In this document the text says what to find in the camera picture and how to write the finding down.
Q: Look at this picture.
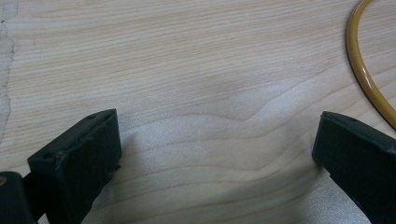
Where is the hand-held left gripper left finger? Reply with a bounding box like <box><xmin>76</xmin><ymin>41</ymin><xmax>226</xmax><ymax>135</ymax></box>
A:
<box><xmin>27</xmin><ymin>108</ymin><xmax>122</xmax><ymax>224</ymax></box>

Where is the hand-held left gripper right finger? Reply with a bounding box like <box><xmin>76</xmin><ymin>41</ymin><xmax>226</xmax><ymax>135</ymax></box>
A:
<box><xmin>311</xmin><ymin>110</ymin><xmax>396</xmax><ymax>224</ymax></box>

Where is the yellow ring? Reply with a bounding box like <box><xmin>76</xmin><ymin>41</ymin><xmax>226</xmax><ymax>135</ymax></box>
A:
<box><xmin>346</xmin><ymin>0</ymin><xmax>396</xmax><ymax>130</ymax></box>

